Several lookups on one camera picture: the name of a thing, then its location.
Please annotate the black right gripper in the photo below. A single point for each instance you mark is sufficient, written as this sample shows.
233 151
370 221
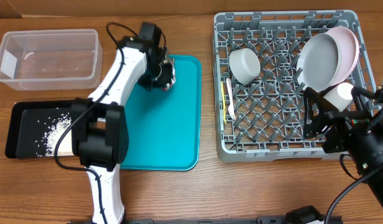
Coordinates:
341 122

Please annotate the white plastic fork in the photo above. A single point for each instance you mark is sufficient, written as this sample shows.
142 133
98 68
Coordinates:
231 104

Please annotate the yellow plastic spoon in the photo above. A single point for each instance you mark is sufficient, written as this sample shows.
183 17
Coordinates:
223 103

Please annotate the white cup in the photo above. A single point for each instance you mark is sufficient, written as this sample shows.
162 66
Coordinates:
340 96

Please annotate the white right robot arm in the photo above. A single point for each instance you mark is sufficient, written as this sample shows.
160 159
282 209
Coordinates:
369 166

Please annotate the black plastic tray bin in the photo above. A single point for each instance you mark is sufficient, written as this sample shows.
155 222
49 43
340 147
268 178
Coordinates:
24 128

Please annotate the silver foil wrapper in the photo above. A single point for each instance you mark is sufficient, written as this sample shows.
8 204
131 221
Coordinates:
169 73

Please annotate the grey bowl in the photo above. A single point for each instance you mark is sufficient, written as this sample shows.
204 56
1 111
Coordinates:
244 65

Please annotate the grey plate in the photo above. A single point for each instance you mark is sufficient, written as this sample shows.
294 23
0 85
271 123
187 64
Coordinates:
319 59

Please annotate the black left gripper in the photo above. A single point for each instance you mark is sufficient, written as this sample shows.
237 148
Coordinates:
166 78

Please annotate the grey dishwasher rack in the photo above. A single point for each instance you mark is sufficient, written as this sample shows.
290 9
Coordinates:
269 110

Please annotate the clear plastic bin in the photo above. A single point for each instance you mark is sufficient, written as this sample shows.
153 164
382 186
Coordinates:
64 59

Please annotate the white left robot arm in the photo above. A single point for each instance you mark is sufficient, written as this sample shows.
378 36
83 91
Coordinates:
97 140

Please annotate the teal serving tray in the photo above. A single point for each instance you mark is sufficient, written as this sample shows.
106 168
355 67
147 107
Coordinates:
164 126

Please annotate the pink plate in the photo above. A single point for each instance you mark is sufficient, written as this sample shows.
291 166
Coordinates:
348 52

